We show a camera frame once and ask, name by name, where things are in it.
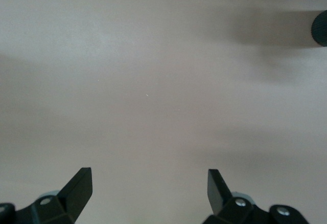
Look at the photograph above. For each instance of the black cylindrical object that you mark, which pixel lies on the black cylindrical object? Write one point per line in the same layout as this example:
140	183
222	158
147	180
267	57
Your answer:
320	28

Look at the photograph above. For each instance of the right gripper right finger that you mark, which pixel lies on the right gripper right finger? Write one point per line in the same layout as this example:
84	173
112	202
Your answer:
219	198

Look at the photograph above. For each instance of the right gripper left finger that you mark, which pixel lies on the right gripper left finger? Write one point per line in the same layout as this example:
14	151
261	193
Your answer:
74	196

